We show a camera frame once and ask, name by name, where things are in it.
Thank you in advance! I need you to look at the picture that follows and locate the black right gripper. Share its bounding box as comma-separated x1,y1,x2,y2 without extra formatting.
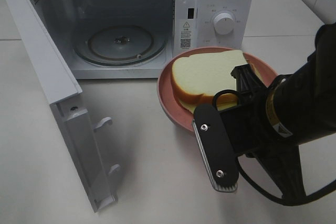
220,64,306,206

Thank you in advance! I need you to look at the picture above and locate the pink round plate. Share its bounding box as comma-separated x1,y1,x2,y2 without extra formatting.
157,47,277,135

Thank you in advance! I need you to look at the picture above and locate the sandwich with lettuce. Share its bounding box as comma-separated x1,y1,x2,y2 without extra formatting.
171,50,248,113

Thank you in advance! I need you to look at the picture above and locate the white microwave door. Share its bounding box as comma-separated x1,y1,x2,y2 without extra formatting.
6,0,121,212

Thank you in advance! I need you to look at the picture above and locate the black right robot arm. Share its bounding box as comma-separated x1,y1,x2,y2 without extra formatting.
220,24,335,206

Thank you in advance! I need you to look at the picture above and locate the upper white power knob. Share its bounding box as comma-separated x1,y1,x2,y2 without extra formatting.
213,11,235,35

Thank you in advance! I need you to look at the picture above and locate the glass microwave turntable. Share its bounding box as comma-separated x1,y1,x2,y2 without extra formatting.
73,25,169,67

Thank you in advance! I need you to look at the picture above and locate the white microwave oven body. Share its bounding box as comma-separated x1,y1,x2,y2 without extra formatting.
41,0,251,79

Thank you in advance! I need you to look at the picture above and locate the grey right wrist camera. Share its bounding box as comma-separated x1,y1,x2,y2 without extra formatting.
192,104,239,193

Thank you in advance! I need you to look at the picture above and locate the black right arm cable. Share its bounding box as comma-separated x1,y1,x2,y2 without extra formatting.
212,89,336,206

